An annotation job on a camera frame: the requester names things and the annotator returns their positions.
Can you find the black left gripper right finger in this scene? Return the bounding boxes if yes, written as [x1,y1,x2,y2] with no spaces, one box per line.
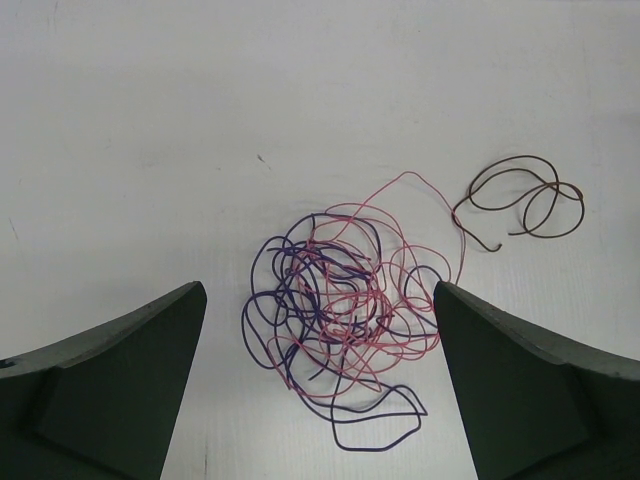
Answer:
[434,282,639,479]

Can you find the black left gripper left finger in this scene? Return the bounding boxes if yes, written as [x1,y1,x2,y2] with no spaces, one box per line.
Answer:
[1,281,207,479]

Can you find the pink thin cable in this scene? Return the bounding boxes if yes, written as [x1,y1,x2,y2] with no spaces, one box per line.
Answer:
[267,171,467,394]

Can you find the purple thin cable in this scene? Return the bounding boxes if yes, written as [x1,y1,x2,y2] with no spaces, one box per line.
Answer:
[241,213,444,452]

